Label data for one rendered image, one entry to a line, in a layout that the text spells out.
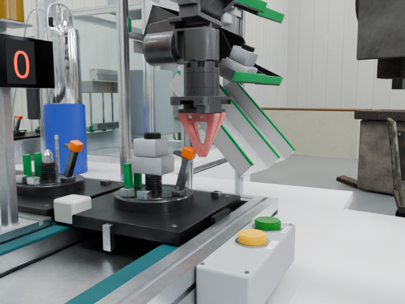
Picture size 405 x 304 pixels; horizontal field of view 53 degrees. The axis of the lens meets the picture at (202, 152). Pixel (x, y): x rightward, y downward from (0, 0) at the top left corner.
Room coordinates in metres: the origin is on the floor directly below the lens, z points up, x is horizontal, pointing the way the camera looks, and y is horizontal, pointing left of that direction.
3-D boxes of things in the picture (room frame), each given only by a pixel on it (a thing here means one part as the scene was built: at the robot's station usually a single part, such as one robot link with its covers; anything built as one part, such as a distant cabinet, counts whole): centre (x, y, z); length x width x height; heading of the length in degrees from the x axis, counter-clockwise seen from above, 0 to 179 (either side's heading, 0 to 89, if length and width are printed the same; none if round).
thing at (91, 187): (0.82, 0.32, 1.01); 0.24 x 0.24 x 0.13; 64
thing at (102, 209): (0.71, 0.09, 0.96); 0.24 x 0.24 x 0.02; 64
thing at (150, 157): (0.71, 0.10, 1.06); 0.08 x 0.04 x 0.07; 63
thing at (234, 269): (0.54, -0.07, 0.93); 0.21 x 0.07 x 0.06; 154
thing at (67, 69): (1.60, 0.54, 1.32); 0.14 x 0.14 x 0.38
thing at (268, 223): (0.60, -0.10, 0.96); 0.04 x 0.04 x 0.02
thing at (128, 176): (0.72, 0.13, 1.01); 0.01 x 0.01 x 0.05; 64
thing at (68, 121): (1.60, 0.54, 0.99); 0.16 x 0.16 x 0.27
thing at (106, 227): (0.60, 0.14, 0.95); 0.01 x 0.01 x 0.04; 64
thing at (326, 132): (8.61, -2.11, 0.46); 2.58 x 0.83 x 0.92; 56
